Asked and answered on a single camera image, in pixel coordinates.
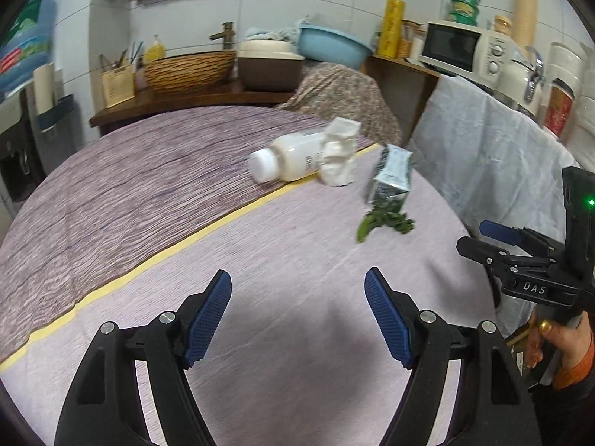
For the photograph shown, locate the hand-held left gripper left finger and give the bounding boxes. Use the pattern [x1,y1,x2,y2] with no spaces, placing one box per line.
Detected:
[53,269,233,446]

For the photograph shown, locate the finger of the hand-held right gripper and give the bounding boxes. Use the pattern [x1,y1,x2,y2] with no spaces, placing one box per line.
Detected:
[456,236,552,279]
[479,220,557,257]

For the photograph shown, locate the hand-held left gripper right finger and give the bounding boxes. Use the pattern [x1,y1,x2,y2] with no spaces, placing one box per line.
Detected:
[364,267,544,446]

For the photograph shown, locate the green vegetable leaves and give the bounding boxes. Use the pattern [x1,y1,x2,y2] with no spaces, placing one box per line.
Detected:
[356,204,415,243]

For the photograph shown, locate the green milk carton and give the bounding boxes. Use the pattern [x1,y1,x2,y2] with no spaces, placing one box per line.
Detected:
[364,144,414,207]

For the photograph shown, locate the white paper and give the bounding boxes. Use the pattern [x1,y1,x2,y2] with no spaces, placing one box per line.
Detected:
[317,117,362,187]

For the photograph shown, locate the white plastic bottle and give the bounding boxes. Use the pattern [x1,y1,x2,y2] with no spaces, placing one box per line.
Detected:
[248,131,328,183]

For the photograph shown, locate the person's right forearm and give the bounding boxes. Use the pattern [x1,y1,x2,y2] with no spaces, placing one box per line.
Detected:
[551,334,595,391]

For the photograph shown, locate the person's right hand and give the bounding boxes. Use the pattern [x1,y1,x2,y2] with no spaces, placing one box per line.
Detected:
[525,311,595,371]

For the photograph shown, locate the white cloth cover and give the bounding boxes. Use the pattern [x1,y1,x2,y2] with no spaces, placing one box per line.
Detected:
[408,74,582,317]

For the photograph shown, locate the red paper cup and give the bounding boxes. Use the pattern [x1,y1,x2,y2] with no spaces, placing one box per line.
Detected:
[541,79,577,138]

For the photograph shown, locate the striped grey tablecloth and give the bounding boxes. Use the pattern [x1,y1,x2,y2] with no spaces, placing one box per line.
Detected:
[0,104,386,368]

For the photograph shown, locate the tall stack of white bowls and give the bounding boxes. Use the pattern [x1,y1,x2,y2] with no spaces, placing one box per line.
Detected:
[574,44,595,159]

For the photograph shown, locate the white kettle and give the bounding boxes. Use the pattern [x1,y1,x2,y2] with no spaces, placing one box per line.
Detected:
[495,46,544,112]

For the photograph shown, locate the wooden cabinet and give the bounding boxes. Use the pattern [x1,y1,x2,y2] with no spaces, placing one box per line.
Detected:
[363,53,440,147]

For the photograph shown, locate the short stack of white bowls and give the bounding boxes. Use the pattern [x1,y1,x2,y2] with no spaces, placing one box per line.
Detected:
[550,42,584,87]

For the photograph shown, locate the white microwave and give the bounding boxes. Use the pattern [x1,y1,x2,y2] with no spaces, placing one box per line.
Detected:
[418,20,514,87]

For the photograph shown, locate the floral cloth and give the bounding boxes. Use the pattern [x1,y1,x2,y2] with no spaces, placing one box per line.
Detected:
[274,61,404,147]

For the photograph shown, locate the stack of beige paper cups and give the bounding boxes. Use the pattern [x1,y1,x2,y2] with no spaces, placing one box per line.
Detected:
[512,0,540,52]

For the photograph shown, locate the wooden counter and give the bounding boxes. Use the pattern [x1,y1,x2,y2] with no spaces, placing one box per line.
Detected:
[90,79,298,128]

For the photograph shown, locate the yellow roll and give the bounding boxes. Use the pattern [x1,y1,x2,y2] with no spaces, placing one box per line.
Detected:
[376,0,406,59]

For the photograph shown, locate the blue plastic basin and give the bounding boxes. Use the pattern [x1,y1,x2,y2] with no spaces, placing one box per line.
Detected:
[297,25,374,70]

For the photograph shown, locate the wicker basket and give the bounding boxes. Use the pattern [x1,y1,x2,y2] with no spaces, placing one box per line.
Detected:
[143,49,237,94]

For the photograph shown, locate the beige utensil holder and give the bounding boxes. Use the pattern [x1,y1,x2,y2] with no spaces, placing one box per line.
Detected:
[100,42,136,107]

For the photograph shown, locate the water dispenser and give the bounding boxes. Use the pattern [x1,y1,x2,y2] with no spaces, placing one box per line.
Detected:
[0,86,77,205]

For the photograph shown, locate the yellow soap bottle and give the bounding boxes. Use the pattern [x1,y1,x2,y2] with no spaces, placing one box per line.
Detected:
[144,34,167,63]

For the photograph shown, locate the white cup tube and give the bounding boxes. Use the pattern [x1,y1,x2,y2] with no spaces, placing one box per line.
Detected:
[33,62,57,117]

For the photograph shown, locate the bronze faucet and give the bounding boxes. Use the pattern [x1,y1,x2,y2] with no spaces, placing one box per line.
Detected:
[209,22,235,52]

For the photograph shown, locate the light blue towel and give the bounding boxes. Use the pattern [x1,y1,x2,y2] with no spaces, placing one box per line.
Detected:
[244,21,310,45]

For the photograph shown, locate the blue water jug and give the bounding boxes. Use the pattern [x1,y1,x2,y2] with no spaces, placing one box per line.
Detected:
[0,0,57,94]

